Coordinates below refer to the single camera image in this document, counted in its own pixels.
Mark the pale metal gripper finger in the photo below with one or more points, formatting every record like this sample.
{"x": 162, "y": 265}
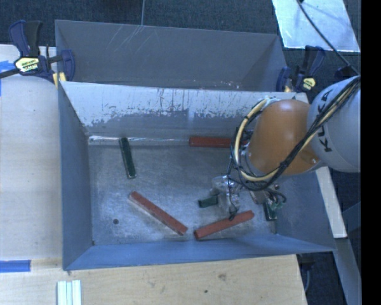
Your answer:
{"x": 233, "y": 202}
{"x": 219, "y": 184}

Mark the dark green flat block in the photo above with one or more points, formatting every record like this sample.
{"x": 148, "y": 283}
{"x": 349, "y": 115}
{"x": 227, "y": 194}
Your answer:
{"x": 208, "y": 202}
{"x": 270, "y": 213}
{"x": 127, "y": 159}

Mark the grey metal bin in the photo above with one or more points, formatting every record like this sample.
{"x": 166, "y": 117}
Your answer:
{"x": 177, "y": 56}

